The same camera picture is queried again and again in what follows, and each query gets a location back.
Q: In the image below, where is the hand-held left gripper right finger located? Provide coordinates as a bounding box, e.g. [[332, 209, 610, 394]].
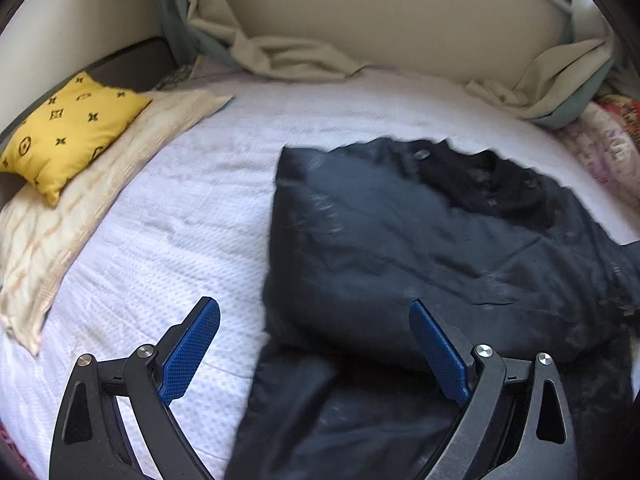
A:
[[408, 298, 578, 480]]

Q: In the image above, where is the cream patterned pillow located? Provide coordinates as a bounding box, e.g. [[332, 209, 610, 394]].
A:
[[0, 89, 235, 357]]

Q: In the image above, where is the dark grey headboard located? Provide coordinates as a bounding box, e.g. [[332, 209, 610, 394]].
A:
[[0, 37, 177, 147]]

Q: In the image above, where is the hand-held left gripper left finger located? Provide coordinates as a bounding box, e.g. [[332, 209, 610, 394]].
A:
[[49, 296, 221, 480]]

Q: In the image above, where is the floral quilted blanket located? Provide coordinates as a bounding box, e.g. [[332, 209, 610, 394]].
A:
[[555, 101, 640, 207]]

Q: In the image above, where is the green curtain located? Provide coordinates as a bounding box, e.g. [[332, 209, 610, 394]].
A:
[[529, 55, 620, 129], [151, 0, 241, 70]]

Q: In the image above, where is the yellow patterned cushion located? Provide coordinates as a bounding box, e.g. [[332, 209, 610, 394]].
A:
[[0, 71, 153, 207]]

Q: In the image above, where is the orange patterned cloth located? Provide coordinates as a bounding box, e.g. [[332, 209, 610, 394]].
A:
[[594, 91, 640, 128]]

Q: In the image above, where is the white textured bed cover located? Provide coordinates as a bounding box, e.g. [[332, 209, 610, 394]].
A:
[[0, 62, 640, 480]]

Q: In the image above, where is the dark navy padded jacket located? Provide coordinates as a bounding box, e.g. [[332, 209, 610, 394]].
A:
[[225, 136, 640, 480]]

